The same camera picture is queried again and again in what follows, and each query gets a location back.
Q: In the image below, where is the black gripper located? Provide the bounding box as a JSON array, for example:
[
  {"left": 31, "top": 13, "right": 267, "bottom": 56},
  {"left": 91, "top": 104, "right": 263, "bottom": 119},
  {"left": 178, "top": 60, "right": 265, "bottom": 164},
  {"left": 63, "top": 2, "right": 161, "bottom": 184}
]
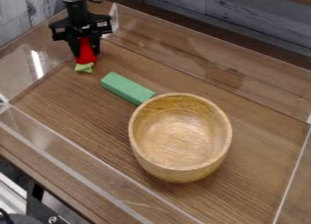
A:
[{"left": 48, "top": 14, "right": 114, "bottom": 56}]

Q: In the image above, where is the red plush strawberry toy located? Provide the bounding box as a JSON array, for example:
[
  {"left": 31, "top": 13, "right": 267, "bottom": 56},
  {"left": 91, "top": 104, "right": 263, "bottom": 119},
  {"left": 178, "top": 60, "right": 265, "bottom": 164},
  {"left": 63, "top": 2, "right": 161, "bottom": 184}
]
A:
[{"left": 75, "top": 37, "right": 98, "bottom": 73}]

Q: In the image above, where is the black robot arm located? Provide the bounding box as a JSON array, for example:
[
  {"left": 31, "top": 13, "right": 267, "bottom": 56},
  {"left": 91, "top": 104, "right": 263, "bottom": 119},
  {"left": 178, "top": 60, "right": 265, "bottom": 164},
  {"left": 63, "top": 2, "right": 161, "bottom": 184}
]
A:
[{"left": 48, "top": 0, "right": 114, "bottom": 56}]

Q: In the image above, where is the green rectangular block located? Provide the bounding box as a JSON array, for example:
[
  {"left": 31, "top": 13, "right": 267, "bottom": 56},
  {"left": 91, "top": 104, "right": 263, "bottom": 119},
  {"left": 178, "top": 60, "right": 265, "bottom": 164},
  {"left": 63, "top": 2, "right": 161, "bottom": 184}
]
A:
[{"left": 102, "top": 72, "right": 157, "bottom": 106}]

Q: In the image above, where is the wooden bowl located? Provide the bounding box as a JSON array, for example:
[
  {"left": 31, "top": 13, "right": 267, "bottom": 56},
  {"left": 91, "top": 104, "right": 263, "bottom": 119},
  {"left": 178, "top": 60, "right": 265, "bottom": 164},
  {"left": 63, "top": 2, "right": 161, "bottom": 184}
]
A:
[{"left": 129, "top": 93, "right": 234, "bottom": 183}]

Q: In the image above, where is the clear acrylic tray enclosure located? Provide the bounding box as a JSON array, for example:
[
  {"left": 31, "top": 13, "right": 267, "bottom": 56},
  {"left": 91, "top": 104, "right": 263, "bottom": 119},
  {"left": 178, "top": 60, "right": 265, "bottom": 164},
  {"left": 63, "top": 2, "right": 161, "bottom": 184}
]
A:
[{"left": 0, "top": 3, "right": 311, "bottom": 224}]

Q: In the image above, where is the black metal bracket with bolt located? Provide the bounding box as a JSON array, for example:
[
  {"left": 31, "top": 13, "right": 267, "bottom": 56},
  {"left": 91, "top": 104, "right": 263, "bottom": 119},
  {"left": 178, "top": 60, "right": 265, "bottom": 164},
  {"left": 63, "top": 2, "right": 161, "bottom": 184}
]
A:
[{"left": 26, "top": 183, "right": 70, "bottom": 224}]

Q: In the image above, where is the black cable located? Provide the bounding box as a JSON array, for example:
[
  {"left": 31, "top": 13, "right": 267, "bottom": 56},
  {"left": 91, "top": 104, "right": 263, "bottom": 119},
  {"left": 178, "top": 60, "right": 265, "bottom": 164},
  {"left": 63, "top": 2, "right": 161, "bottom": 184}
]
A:
[{"left": 0, "top": 208, "right": 16, "bottom": 224}]

